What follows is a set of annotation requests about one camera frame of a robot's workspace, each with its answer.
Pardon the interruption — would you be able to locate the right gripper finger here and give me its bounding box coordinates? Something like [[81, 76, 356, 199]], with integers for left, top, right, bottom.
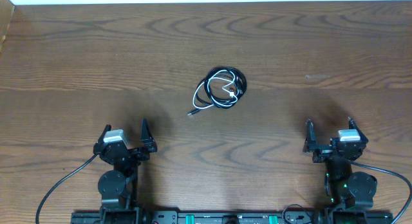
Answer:
[[303, 119, 317, 153], [348, 117, 363, 136]]

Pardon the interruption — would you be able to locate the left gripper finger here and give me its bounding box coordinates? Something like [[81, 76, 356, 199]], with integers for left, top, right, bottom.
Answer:
[[140, 118, 158, 153], [97, 124, 111, 144]]

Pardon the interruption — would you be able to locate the white usb cable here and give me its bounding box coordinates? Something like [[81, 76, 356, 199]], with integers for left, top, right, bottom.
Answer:
[[192, 70, 241, 110]]

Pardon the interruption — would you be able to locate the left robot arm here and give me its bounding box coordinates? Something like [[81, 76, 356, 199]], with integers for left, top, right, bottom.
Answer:
[[93, 119, 158, 224]]

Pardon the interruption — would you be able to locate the left camera black cable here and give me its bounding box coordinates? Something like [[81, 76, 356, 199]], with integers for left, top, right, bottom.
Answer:
[[35, 153, 99, 224]]

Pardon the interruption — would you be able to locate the camera black cable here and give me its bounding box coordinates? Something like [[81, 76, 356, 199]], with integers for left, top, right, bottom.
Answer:
[[35, 153, 99, 224], [347, 158, 412, 224]]

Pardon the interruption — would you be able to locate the right camera black cable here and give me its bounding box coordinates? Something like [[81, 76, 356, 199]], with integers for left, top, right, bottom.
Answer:
[[347, 158, 412, 224]]

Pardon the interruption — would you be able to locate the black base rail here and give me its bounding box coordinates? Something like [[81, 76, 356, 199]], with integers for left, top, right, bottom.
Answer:
[[70, 210, 393, 224]]

